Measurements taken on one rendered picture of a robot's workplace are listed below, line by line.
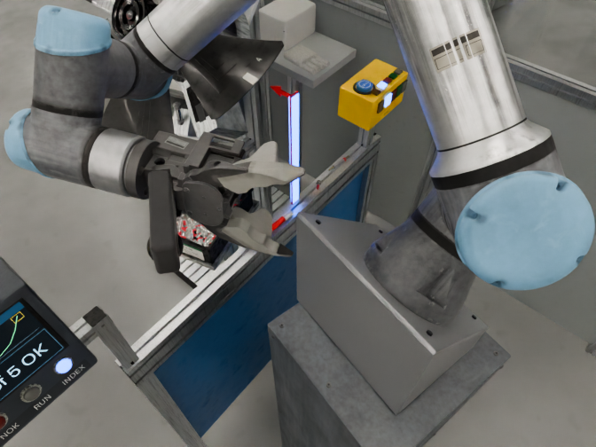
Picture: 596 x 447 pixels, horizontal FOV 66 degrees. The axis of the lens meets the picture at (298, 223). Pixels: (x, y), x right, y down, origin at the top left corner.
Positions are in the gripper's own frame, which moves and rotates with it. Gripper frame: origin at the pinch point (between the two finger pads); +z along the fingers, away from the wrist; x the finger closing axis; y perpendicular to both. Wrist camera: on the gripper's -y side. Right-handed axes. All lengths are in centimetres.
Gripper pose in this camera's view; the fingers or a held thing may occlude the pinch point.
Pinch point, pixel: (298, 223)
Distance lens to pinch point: 51.4
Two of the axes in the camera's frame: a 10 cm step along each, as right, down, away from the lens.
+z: 9.6, 2.5, -0.8
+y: 2.5, -7.5, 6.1
